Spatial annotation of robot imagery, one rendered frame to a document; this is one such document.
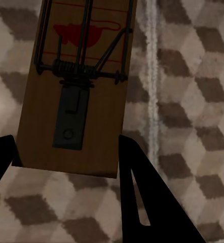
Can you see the mousetrap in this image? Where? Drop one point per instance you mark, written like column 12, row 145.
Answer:
column 74, row 103

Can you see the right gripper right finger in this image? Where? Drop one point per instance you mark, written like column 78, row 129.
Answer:
column 169, row 222

